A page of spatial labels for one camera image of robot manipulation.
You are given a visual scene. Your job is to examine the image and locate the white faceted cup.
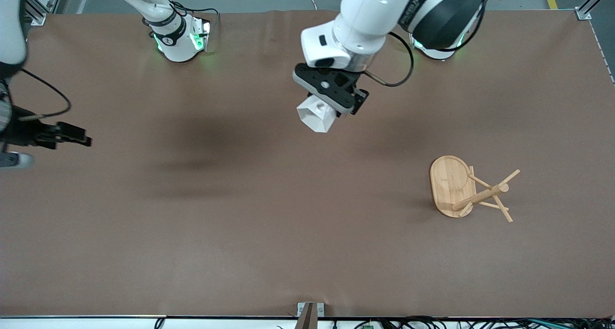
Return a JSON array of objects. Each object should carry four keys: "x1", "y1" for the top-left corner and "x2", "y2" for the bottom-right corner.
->
[{"x1": 296, "y1": 94, "x2": 337, "y2": 134}]

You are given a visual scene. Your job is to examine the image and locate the wooden cup rack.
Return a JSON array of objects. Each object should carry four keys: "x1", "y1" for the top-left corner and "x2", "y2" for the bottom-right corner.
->
[{"x1": 429, "y1": 155, "x2": 521, "y2": 223}]

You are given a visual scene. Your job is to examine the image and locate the black right arm wrist cable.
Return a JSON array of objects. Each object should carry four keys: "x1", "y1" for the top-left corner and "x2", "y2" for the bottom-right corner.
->
[{"x1": 18, "y1": 68, "x2": 73, "y2": 122}]

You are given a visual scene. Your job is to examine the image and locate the black arm wrist cable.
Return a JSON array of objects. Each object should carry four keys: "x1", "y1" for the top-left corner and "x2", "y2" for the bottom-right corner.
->
[
  {"x1": 18, "y1": 68, "x2": 73, "y2": 122},
  {"x1": 362, "y1": 30, "x2": 415, "y2": 88}
]

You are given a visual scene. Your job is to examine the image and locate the black left arm wrist cable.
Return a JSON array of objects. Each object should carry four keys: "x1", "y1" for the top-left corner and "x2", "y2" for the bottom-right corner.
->
[{"x1": 362, "y1": 30, "x2": 415, "y2": 88}]

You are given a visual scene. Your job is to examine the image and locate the aluminium frame post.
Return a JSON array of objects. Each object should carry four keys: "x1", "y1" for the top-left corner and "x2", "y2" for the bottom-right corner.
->
[
  {"x1": 19, "y1": 0, "x2": 66, "y2": 26},
  {"x1": 575, "y1": 0, "x2": 615, "y2": 21}
]

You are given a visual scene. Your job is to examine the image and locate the black right arm base cable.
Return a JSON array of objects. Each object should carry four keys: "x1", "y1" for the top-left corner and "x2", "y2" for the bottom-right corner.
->
[{"x1": 143, "y1": 0, "x2": 220, "y2": 29}]

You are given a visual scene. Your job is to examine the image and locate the metal bracket with wooden post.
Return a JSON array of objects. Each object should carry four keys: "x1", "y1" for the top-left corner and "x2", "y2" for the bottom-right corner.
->
[{"x1": 295, "y1": 302, "x2": 325, "y2": 329}]

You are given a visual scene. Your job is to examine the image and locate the black cable bundle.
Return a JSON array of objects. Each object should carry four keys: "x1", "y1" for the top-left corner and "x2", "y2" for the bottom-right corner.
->
[{"x1": 332, "y1": 316, "x2": 615, "y2": 329}]

